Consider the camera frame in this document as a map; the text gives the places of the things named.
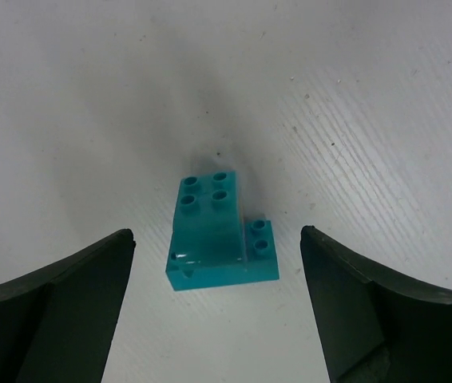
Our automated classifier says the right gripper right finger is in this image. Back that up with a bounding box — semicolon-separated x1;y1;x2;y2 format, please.
300;226;452;382

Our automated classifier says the teal lego piece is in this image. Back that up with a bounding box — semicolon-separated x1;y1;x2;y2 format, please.
165;171;280;291

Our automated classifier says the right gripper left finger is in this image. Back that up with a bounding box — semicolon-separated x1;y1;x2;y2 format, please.
0;229;135;382

